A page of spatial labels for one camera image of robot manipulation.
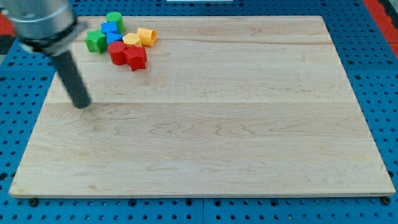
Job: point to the green cylinder block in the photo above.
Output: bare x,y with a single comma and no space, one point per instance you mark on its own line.
116,17

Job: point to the red cylinder block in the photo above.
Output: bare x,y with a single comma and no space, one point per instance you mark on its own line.
116,52

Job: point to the blue triangle block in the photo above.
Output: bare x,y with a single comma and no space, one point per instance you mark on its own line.
112,37

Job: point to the blue cube block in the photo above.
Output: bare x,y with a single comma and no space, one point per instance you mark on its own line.
109,27

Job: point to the green star block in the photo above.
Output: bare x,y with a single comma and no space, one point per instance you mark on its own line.
96,41

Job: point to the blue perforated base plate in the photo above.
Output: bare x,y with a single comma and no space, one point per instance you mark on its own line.
365,40

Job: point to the light wooden board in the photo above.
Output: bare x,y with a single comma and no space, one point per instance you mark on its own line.
227,107

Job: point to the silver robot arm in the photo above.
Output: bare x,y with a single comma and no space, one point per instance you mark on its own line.
49,27

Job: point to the yellow hexagon block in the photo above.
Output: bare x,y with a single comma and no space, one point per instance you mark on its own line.
132,39

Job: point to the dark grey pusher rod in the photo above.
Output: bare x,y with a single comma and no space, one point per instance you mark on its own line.
71,79

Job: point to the yellow heart block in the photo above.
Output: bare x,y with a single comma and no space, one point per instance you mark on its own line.
147,36

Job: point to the red star block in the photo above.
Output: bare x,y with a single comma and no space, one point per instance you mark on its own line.
136,57

